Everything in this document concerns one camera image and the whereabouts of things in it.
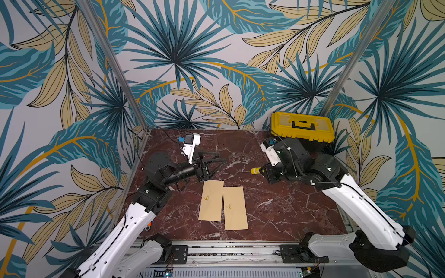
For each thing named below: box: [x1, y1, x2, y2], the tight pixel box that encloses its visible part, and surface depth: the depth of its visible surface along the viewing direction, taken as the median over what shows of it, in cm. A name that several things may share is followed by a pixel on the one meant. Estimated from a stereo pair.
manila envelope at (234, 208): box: [223, 186, 249, 231], surface depth 88 cm
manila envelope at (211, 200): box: [198, 179, 225, 222], surface depth 90 cm
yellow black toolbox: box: [270, 111, 335, 144], surface depth 102 cm
